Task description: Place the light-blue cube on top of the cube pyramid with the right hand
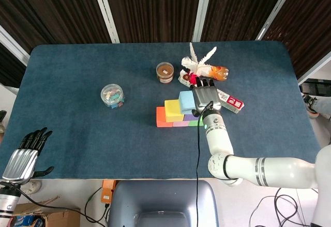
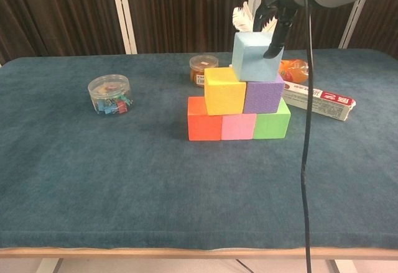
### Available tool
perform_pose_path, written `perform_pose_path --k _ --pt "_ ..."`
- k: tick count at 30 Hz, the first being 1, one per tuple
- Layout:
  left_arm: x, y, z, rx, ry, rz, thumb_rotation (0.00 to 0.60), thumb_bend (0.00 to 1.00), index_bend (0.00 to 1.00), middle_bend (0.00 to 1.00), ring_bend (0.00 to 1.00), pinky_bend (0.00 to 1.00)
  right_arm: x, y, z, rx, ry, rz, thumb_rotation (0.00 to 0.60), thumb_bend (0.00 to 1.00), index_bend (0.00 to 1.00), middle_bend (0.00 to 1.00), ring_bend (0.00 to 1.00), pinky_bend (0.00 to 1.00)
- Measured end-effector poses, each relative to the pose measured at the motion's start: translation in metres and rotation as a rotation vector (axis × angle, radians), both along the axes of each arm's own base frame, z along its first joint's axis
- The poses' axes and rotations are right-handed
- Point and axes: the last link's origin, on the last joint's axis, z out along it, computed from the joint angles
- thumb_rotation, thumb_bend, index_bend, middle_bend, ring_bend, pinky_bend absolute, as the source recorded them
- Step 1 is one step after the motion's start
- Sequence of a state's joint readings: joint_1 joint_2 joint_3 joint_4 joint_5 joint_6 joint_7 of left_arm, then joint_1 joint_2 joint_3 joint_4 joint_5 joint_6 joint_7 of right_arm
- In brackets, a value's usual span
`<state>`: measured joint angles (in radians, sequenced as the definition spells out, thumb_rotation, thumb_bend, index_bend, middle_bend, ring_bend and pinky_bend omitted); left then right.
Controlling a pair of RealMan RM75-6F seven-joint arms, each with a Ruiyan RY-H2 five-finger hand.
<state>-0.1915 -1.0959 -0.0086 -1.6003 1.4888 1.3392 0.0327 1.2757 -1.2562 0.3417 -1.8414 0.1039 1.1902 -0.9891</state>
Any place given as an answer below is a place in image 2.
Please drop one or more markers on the light blue foam cube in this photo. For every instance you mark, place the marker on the light blue foam cube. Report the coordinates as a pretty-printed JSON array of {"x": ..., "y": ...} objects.
[{"x": 248, "y": 58}]

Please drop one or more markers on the white feather shuttlecock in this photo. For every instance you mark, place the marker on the white feather shuttlecock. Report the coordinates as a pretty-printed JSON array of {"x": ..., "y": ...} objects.
[{"x": 242, "y": 21}]

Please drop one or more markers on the orange snack bag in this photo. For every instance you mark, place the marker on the orange snack bag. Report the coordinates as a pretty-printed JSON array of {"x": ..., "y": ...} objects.
[{"x": 293, "y": 69}]

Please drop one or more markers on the purple foam cube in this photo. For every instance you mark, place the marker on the purple foam cube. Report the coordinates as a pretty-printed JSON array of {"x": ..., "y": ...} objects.
[{"x": 262, "y": 97}]

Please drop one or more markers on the white red toothpaste box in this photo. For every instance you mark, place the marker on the white red toothpaste box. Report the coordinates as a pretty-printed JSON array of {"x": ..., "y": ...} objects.
[{"x": 326, "y": 100}]

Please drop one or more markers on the amber filled plastic jar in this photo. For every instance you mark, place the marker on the amber filled plastic jar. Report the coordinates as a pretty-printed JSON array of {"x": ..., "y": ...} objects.
[{"x": 199, "y": 71}]

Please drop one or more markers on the yellow foam cube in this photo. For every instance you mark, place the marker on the yellow foam cube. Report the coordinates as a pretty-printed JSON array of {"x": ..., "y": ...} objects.
[{"x": 225, "y": 94}]

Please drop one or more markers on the green foam cube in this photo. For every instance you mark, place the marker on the green foam cube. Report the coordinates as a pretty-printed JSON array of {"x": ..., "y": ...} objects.
[{"x": 272, "y": 123}]

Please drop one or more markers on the pink foam cube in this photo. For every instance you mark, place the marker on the pink foam cube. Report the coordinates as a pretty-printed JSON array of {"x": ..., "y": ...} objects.
[{"x": 237, "y": 127}]

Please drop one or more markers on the orange foam cube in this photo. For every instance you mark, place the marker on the orange foam cube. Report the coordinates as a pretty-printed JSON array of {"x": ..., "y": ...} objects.
[{"x": 203, "y": 127}]

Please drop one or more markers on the clear jar of binder clips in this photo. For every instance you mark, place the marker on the clear jar of binder clips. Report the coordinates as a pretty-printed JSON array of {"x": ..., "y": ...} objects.
[{"x": 109, "y": 95}]

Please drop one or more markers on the teal table cloth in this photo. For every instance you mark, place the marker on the teal table cloth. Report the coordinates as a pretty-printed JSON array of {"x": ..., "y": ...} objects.
[{"x": 124, "y": 176}]

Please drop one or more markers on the wooden table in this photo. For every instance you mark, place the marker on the wooden table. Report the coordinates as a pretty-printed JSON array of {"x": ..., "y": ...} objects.
[{"x": 186, "y": 253}]

